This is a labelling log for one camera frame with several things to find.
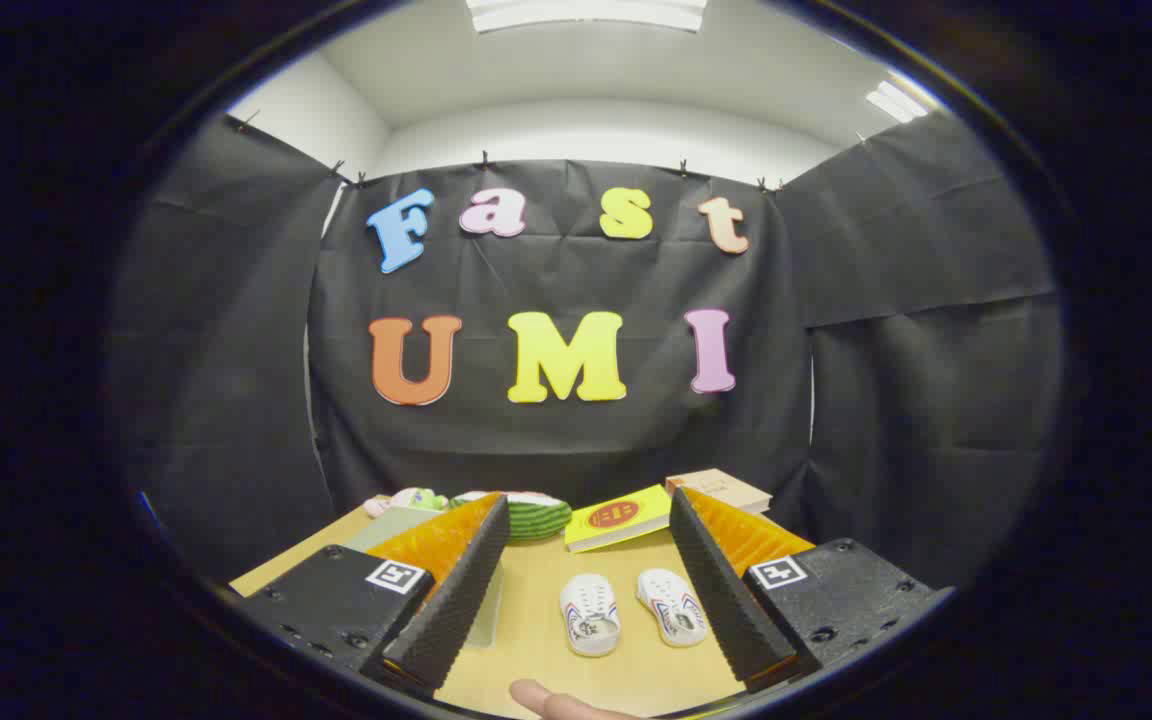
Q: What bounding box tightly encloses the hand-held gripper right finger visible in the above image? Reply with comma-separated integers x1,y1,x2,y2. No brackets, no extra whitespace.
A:
668,487,955,693

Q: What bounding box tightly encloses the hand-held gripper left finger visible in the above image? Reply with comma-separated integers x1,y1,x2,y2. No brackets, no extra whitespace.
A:
236,492,512,701

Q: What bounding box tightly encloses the white canvas shoe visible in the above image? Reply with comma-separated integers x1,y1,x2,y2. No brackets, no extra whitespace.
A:
635,568,709,649
560,573,621,658

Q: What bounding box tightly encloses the beige fabric storage box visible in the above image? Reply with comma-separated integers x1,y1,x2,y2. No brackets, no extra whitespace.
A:
344,505,505,649

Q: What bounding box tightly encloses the tan book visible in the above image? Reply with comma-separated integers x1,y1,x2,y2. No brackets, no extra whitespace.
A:
664,468,773,516

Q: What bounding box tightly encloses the pink and green plush toy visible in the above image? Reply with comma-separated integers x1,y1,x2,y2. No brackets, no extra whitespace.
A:
364,487,450,519

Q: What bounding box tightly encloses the watermelon slice plush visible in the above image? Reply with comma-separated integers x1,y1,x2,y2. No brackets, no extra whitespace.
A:
449,490,573,542

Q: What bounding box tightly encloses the yellow book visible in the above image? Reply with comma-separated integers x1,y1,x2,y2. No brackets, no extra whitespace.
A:
564,484,675,554

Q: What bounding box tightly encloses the small ceiling light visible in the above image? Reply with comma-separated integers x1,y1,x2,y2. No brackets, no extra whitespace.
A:
866,80,929,124

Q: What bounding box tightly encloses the long ceiling light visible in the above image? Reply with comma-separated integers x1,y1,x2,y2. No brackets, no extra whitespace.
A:
466,0,709,34

